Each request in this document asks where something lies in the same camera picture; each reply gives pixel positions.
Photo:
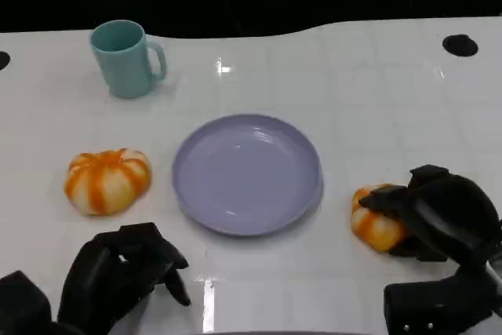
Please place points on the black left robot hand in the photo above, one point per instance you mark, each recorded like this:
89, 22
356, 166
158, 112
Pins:
102, 276

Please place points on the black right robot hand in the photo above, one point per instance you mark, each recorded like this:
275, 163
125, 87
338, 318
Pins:
451, 213

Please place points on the orange white toy bread roll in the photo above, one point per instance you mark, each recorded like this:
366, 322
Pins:
372, 229
106, 182

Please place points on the black table grommet hole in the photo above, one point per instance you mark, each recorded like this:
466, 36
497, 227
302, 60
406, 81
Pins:
460, 45
3, 61

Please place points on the lilac plate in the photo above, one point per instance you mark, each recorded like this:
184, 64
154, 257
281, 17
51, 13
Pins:
247, 178

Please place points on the grey robot torso edge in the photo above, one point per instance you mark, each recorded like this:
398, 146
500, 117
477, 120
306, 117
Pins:
274, 333

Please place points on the pale green mug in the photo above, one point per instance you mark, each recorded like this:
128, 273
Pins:
121, 68

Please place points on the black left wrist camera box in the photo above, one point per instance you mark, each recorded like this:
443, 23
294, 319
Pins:
21, 305

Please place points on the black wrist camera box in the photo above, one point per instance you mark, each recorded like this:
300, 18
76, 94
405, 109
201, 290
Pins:
21, 305
431, 307

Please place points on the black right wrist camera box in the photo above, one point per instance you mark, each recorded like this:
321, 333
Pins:
431, 307

